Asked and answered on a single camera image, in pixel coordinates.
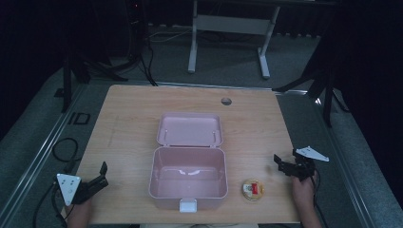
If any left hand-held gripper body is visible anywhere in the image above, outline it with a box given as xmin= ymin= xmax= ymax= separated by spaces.
xmin=56 ymin=172 xmax=109 ymax=207

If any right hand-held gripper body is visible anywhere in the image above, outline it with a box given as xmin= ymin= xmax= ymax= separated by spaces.
xmin=283 ymin=145 xmax=331 ymax=182

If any round yellow snack packet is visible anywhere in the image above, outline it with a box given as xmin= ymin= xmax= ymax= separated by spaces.
xmin=241 ymin=179 xmax=265 ymax=202

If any pink plastic storage box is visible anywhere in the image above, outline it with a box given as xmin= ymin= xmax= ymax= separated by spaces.
xmin=147 ymin=111 xmax=229 ymax=214

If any person's right hand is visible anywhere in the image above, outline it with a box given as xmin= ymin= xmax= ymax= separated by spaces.
xmin=291 ymin=175 xmax=318 ymax=207

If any person's left hand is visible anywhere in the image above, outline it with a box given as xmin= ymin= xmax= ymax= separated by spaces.
xmin=65 ymin=198 xmax=93 ymax=223

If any black tripod stand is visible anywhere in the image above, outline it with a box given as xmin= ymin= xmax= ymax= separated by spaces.
xmin=272 ymin=29 xmax=352 ymax=128

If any black metal stand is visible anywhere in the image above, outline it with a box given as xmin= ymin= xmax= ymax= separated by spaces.
xmin=61 ymin=51 xmax=128 ymax=114

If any dark computer tower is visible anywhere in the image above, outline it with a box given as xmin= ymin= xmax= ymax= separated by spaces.
xmin=124 ymin=0 xmax=149 ymax=62

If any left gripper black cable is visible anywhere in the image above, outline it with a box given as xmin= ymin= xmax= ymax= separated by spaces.
xmin=32 ymin=182 xmax=69 ymax=228

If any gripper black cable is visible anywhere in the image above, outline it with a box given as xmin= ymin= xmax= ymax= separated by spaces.
xmin=32 ymin=182 xmax=69 ymax=228
xmin=311 ymin=169 xmax=329 ymax=228

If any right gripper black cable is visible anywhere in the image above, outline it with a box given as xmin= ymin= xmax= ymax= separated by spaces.
xmin=311 ymin=169 xmax=329 ymax=228

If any black looped floor cable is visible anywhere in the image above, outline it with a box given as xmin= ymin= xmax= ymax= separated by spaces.
xmin=50 ymin=137 xmax=81 ymax=164

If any white metal desk frame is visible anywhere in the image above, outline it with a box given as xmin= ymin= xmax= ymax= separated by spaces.
xmin=187 ymin=0 xmax=281 ymax=80

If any white floor cable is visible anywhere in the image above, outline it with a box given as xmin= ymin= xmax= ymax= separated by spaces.
xmin=147 ymin=28 xmax=192 ymax=44

